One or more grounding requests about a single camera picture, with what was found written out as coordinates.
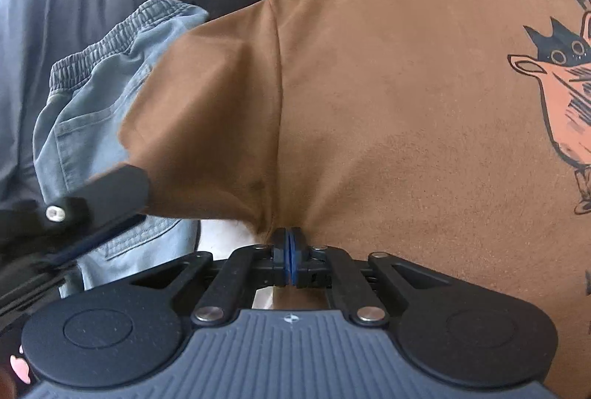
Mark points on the brown printed t-shirt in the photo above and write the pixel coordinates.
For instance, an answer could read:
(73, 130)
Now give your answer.
(392, 126)

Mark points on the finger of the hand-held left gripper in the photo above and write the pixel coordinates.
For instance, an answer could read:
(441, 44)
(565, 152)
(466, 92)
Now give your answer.
(111, 196)

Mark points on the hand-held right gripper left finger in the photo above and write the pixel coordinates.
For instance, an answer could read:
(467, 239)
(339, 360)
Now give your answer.
(280, 256)

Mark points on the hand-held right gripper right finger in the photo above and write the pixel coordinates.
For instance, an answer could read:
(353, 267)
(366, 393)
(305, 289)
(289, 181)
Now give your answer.
(296, 256)

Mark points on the black paw-print clothing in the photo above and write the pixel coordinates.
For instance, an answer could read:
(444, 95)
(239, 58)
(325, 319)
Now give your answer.
(18, 366)

